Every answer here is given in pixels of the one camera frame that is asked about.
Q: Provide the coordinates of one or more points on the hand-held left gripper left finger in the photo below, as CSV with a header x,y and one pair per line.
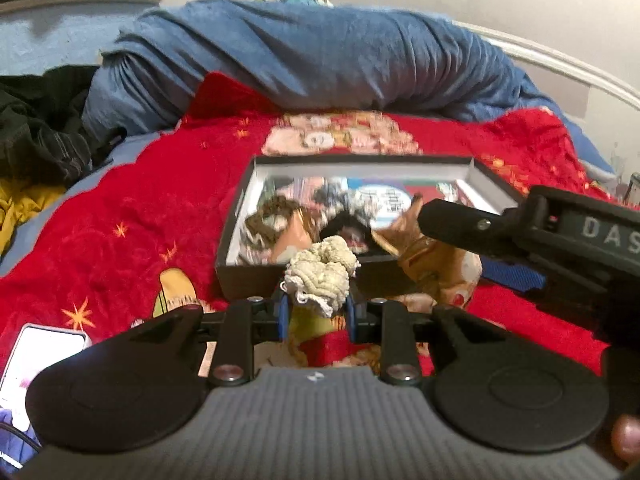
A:
x,y
282,312

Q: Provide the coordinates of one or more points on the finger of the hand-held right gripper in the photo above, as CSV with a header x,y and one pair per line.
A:
x,y
465,225
515,274

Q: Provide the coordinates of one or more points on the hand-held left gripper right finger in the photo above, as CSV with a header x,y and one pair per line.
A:
x,y
351,316

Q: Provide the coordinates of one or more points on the cream knitted scrunchie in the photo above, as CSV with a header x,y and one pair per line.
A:
x,y
325,270

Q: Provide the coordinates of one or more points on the black cardboard box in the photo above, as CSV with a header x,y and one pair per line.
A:
x,y
240,280

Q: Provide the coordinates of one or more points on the person's right hand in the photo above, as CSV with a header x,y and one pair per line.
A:
x,y
627,440

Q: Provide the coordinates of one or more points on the printed picture card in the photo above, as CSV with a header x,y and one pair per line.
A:
x,y
380,195

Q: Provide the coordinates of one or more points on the black scrunchie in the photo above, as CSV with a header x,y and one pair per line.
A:
x,y
345,222

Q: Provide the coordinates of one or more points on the red embroidered blanket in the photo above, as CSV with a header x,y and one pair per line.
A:
x,y
150,200

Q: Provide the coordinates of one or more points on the blue duvet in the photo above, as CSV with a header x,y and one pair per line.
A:
x,y
325,60

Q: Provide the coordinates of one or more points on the white smartphone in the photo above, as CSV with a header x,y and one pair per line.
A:
x,y
45,360

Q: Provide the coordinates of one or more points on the yellow cloth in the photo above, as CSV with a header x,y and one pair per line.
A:
x,y
20,210

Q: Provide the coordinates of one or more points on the black clothing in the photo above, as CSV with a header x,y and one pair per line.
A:
x,y
40,130

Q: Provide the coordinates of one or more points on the white bed frame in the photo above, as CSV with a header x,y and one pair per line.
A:
x,y
550,57

